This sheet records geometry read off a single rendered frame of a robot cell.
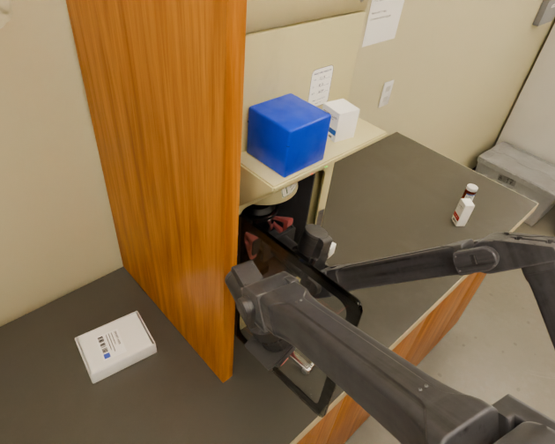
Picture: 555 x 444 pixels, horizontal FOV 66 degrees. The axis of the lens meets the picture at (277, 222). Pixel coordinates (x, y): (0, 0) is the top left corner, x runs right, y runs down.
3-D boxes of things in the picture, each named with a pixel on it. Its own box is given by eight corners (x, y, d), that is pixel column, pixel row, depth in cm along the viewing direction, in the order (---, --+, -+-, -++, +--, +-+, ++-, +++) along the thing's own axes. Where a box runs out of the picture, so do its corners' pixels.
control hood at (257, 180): (227, 201, 82) (228, 156, 75) (337, 149, 100) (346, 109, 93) (268, 233, 76) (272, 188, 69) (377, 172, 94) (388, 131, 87)
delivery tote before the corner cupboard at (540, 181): (461, 190, 342) (477, 155, 320) (486, 174, 365) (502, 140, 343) (534, 232, 310) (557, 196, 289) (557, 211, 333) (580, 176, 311)
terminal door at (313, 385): (233, 330, 109) (239, 210, 83) (324, 418, 94) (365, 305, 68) (232, 332, 109) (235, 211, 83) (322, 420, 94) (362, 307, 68)
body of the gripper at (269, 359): (246, 347, 77) (234, 336, 70) (284, 306, 79) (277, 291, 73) (270, 373, 73) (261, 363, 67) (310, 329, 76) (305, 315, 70)
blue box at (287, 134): (245, 152, 77) (247, 106, 71) (285, 136, 82) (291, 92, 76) (284, 179, 71) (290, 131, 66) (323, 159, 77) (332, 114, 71)
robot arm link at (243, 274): (247, 313, 58) (301, 291, 62) (214, 251, 64) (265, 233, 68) (242, 350, 67) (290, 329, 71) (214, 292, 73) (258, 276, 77)
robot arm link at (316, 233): (315, 298, 97) (336, 286, 104) (334, 258, 92) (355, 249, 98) (279, 266, 103) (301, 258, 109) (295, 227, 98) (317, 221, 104)
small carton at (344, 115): (318, 130, 85) (322, 102, 81) (337, 125, 87) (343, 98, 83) (334, 143, 82) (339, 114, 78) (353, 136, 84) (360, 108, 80)
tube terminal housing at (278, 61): (173, 283, 125) (141, -5, 75) (256, 237, 143) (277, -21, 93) (225, 340, 112) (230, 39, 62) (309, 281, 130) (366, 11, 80)
